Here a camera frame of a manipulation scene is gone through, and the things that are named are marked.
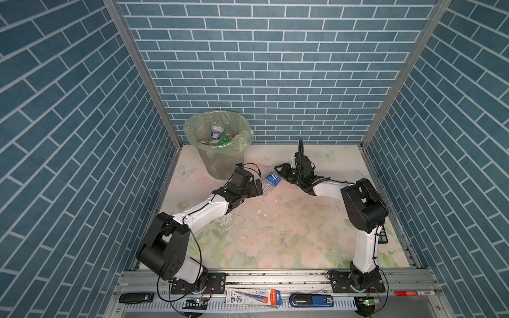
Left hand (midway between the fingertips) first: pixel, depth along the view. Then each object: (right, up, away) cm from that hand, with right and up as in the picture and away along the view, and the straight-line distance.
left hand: (255, 186), depth 89 cm
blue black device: (+20, -36, -23) cm, 48 cm away
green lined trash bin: (-17, +11, +5) cm, 21 cm away
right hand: (+9, +8, +8) cm, 14 cm away
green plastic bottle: (-14, +20, -2) cm, 25 cm away
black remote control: (-40, -36, -22) cm, 59 cm away
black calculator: (+55, -21, -5) cm, 60 cm away
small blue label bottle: (-19, +28, +7) cm, 34 cm away
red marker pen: (+59, -37, -18) cm, 72 cm away
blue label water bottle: (+7, +2, +2) cm, 8 cm away
